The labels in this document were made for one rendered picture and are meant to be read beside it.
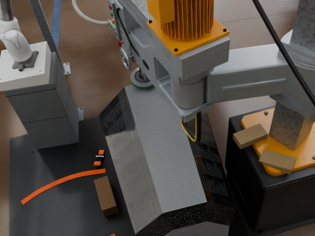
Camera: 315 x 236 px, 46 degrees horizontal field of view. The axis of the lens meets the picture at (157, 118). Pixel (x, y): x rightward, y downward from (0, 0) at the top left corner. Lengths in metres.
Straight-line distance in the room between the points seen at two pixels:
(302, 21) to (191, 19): 0.57
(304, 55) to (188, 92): 0.59
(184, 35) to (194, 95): 0.39
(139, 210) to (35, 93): 1.37
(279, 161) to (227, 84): 0.70
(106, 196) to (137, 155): 0.75
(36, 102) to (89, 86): 1.03
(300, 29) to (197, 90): 0.57
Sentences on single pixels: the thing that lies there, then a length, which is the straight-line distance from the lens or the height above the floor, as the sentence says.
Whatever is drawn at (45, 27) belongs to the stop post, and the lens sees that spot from 4.02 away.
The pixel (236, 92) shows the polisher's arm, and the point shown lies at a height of 1.35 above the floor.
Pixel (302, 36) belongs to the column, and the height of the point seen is 1.61.
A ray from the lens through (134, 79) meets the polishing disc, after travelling 2.74.
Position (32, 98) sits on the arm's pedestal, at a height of 0.68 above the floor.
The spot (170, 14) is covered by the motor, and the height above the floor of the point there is 1.90.
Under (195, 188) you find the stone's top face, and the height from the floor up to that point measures 0.85.
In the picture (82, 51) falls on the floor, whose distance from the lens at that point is 4.58.
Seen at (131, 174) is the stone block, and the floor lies 0.74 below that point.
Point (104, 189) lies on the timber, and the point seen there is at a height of 0.14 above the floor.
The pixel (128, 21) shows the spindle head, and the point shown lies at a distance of 2.31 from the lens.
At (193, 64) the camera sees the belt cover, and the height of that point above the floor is 1.67.
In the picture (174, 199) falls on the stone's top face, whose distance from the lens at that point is 2.18.
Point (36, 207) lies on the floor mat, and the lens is 3.36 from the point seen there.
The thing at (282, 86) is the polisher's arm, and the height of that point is 1.34.
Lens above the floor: 2.78
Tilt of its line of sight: 49 degrees down
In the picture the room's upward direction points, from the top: 8 degrees counter-clockwise
